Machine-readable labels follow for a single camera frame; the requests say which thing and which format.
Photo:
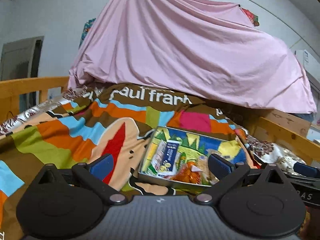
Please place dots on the pink white snack pouch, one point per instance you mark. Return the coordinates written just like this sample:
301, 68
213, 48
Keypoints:
158, 157

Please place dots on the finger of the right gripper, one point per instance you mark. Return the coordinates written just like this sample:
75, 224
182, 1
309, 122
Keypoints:
306, 170

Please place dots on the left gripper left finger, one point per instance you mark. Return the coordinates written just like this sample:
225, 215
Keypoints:
93, 176

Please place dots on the grey door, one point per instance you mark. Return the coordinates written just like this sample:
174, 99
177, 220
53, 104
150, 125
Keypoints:
20, 59

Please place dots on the orange snack packet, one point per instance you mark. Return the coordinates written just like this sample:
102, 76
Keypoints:
188, 173

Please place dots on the floral satin blanket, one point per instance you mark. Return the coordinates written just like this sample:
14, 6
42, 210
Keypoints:
275, 152

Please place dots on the blue milk carton box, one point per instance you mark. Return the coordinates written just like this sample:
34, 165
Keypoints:
168, 166

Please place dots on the pink bed sheet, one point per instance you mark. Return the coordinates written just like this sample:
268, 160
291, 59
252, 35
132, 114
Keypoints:
201, 47

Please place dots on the red floral wall cloth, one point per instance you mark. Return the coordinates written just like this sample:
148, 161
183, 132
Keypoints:
252, 17

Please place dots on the green corn sausage stick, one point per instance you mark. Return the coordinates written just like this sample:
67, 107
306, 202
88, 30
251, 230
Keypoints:
181, 161

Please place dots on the clear rice crisp bar pack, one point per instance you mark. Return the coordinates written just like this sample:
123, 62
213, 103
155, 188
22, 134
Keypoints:
207, 178

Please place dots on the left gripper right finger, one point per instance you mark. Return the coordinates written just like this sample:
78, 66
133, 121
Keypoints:
229, 175

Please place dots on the colourful paul frank quilt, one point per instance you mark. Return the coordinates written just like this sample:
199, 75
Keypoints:
19, 169

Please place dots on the wooden bed frame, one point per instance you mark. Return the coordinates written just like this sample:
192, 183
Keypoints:
269, 125

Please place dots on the white air conditioner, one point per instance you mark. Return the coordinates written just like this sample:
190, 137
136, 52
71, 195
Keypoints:
310, 64

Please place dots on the colourful dinosaur metal tray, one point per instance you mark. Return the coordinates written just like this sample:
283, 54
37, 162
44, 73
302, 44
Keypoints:
193, 145

